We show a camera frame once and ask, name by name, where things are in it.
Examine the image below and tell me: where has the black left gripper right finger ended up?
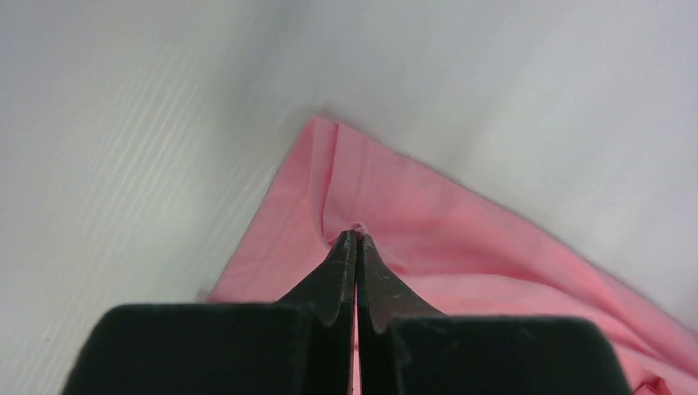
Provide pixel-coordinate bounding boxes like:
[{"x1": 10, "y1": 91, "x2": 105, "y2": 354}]
[{"x1": 356, "y1": 235, "x2": 631, "y2": 394}]

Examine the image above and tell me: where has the pink t shirt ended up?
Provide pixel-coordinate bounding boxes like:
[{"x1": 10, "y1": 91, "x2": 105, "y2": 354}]
[{"x1": 210, "y1": 117, "x2": 697, "y2": 394}]

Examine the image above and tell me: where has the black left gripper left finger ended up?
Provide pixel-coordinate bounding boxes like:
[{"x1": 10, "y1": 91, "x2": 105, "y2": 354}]
[{"x1": 63, "y1": 231, "x2": 357, "y2": 394}]

